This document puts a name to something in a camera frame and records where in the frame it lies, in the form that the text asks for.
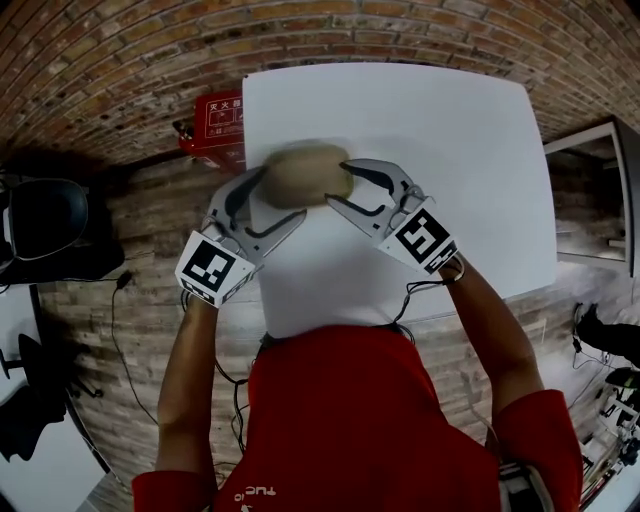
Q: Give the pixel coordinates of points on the person's left forearm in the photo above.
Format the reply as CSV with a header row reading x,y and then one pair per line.
x,y
187,380

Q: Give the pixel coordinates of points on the grey waist device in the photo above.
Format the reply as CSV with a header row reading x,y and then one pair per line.
x,y
522,487

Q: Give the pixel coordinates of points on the white desk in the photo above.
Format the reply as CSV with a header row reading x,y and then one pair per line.
x,y
45,480

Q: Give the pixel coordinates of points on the red fire extinguisher box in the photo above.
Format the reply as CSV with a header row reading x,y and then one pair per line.
x,y
217,125

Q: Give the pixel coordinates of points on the black bag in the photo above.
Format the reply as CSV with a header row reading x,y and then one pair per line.
x,y
600,327

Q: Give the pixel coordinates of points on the tan rounded object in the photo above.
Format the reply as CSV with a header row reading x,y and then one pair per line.
x,y
300,192

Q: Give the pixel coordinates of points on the black office chair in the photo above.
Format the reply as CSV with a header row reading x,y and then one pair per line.
x,y
45,220

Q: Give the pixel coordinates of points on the pile of devices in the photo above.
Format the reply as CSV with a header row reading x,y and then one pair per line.
x,y
622,400

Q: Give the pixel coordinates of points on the metal framed glass cabinet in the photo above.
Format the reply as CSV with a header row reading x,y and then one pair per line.
x,y
585,200

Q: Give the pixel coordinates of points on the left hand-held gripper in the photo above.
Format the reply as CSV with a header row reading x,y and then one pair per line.
x,y
210,262

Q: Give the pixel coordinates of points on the person in red shirt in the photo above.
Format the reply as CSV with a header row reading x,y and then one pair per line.
x,y
360,425

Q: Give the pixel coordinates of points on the person's right forearm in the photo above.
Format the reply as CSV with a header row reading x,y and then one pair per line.
x,y
492,340

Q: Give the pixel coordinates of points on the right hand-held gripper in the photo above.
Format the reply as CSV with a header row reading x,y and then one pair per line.
x,y
417,237

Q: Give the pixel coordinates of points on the white table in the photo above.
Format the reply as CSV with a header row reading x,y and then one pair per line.
x,y
400,125

